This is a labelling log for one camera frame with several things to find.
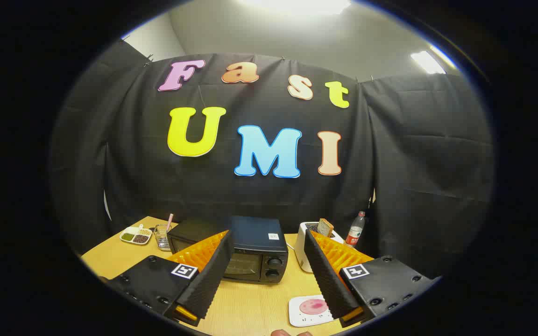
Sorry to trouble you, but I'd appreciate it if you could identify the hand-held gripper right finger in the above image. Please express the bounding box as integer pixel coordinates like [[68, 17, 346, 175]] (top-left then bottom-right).
[[304, 229, 442, 328]]

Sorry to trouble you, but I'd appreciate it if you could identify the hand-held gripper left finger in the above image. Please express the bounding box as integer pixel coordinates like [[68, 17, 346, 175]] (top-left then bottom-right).
[[106, 230, 236, 327]]

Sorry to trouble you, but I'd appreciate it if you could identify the pink ham slice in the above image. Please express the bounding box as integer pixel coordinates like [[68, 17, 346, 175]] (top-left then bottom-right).
[[299, 299, 329, 315]]

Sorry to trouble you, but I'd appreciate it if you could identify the white rectangular plate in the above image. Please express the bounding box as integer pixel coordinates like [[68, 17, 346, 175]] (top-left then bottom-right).
[[289, 294, 336, 327]]

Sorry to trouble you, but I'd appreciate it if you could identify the black toaster oven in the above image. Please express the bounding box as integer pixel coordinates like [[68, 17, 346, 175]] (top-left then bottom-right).
[[166, 216, 289, 284]]

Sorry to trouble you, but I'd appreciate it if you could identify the white pop-up toaster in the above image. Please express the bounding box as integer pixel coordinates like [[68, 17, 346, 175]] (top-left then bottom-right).
[[295, 222, 344, 273]]

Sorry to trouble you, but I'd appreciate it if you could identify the clear plastic water bottle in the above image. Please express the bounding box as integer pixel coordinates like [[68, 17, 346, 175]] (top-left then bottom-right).
[[346, 211, 366, 246]]

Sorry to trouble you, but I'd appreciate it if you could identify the clear glass cup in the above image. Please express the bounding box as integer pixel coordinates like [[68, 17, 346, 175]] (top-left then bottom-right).
[[155, 224, 172, 252]]

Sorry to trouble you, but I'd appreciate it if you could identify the white divided bean dish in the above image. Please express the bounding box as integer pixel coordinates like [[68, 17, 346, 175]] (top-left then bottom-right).
[[120, 225, 153, 245]]

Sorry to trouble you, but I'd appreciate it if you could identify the rectangular ceiling light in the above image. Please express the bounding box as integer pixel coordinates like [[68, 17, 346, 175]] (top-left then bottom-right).
[[411, 50, 446, 74], [239, 0, 351, 14]]

